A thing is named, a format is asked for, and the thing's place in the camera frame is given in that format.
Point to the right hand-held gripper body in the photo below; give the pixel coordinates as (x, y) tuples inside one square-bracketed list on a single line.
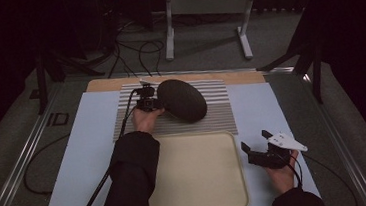
[(272, 157)]

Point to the dark textured round plate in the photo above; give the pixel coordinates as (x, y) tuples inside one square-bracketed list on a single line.
[(180, 99)]

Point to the person's left hand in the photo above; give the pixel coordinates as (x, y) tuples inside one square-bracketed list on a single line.
[(144, 121)]

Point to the striped woven placemat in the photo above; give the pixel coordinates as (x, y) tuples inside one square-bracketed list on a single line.
[(218, 113)]

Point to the person's right hand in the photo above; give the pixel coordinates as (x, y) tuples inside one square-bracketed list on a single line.
[(284, 177)]

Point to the cream plastic tray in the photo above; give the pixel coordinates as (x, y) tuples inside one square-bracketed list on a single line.
[(197, 175)]

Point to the grey metal stand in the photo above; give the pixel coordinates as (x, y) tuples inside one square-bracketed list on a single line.
[(209, 5)]

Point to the black tripod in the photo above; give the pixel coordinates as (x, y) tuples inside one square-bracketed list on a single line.
[(318, 81), (41, 85)]

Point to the aluminium floor rail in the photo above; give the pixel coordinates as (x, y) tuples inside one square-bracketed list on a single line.
[(341, 142), (19, 167)]

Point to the light blue table sheet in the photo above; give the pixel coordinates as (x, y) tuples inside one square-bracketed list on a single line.
[(85, 151)]

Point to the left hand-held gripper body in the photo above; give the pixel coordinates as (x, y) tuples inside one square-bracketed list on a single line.
[(147, 102)]

